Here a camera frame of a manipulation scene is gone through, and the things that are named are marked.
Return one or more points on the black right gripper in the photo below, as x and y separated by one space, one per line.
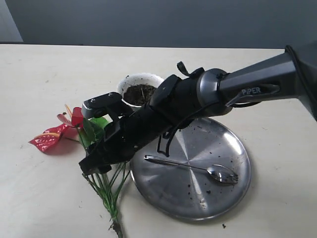
171 105

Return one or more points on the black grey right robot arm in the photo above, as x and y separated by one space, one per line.
203 93

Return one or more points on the red artificial anthurium plant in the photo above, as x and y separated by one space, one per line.
89 131

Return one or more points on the metal spoon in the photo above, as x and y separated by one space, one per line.
219 173

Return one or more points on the round stainless steel plate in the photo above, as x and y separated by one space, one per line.
191 194

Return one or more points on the white scalloped flower pot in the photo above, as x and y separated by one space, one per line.
136 89

